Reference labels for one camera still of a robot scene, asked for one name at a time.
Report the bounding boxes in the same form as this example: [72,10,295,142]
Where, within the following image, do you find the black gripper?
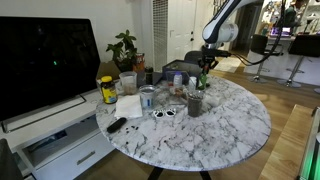
[198,46,231,74]

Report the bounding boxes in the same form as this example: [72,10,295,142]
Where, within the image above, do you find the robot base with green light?
[297,107,320,180]

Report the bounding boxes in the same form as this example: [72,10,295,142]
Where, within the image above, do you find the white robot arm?
[198,0,257,74]

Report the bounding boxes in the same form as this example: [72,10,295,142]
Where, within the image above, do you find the small white pill bottle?
[188,76,197,91]

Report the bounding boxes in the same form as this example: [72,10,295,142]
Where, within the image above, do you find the white pill bottle blue cap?
[173,71,183,88]

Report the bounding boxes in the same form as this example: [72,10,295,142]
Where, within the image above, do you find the clear plastic case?
[158,80,203,100]

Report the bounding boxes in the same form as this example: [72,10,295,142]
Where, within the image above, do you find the dark chair behind table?
[184,51,202,64]

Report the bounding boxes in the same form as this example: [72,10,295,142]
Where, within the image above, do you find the dark open cardboard box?
[162,60,202,85]

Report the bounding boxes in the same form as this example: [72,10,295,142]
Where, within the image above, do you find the glass of dark granules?
[188,90,204,117]

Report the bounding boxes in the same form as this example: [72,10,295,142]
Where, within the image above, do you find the dark pepper grinder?
[145,66,153,85]

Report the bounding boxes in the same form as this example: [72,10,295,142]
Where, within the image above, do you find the black bar stool left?
[248,34,268,83]

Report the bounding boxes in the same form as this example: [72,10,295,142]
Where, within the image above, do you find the black bar stool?
[248,34,268,83]
[277,35,320,88]

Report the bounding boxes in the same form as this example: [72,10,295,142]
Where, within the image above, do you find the white striped sunglasses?
[153,108,176,118]

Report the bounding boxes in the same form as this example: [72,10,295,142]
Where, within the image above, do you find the clear plastic measuring cup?
[119,71,137,95]

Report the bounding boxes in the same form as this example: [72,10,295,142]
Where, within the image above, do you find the potted green plant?
[106,30,145,72]

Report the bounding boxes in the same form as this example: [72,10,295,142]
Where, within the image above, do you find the white paper napkin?
[115,95,142,118]

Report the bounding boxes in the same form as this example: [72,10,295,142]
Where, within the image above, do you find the yellow lid supplement jar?
[101,76,117,104]

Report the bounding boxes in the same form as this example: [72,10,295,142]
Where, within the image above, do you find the black remote control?
[107,117,127,133]

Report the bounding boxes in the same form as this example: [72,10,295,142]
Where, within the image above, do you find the white tv stand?
[0,90,113,180]

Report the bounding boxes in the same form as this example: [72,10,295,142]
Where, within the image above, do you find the black television screen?
[0,16,100,121]

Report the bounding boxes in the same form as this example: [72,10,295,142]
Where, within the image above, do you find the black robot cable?
[228,0,288,67]

